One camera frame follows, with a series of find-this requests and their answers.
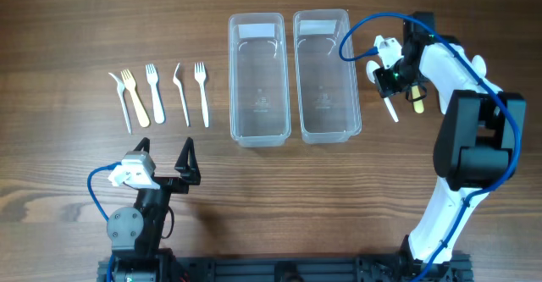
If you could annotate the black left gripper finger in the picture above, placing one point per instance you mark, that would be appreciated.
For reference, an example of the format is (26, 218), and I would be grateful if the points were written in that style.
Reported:
(187, 165)
(143, 145)

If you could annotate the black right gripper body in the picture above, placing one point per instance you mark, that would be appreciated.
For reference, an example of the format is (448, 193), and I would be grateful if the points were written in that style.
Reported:
(395, 79)

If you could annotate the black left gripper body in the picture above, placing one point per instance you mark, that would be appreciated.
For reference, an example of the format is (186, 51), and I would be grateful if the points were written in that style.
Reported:
(175, 185)

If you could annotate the cream yellow plastic spoon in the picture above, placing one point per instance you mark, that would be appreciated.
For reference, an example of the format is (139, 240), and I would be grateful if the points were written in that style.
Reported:
(417, 102)

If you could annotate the white fork sideways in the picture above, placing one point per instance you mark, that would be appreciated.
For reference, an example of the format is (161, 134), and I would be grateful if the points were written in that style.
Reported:
(178, 83)

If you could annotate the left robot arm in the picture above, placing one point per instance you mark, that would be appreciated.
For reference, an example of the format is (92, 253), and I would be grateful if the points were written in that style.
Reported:
(136, 231)

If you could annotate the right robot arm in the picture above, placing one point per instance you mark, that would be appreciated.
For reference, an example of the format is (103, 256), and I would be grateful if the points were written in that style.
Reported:
(477, 148)

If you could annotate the clear container right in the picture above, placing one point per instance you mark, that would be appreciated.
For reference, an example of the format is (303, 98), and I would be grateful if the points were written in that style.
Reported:
(326, 85)

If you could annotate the clear container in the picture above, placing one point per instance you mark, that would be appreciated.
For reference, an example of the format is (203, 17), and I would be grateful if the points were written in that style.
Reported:
(326, 85)
(258, 80)

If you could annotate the clear container left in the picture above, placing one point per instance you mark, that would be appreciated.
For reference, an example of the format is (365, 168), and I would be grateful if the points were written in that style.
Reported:
(258, 80)

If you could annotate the white fork far left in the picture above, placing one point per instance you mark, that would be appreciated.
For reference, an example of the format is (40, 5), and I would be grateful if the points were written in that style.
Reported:
(120, 90)

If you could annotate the cream yellow plastic fork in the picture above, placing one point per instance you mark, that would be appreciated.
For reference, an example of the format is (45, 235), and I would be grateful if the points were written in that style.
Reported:
(130, 84)

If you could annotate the white plastic fork rightmost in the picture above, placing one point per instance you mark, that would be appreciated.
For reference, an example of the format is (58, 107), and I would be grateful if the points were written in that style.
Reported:
(200, 75)

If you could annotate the white wide-handled plastic fork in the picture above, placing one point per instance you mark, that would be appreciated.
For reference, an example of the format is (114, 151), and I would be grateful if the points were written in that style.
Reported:
(152, 80)

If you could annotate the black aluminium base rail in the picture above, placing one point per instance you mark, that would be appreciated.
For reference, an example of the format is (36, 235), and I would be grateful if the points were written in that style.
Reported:
(363, 268)

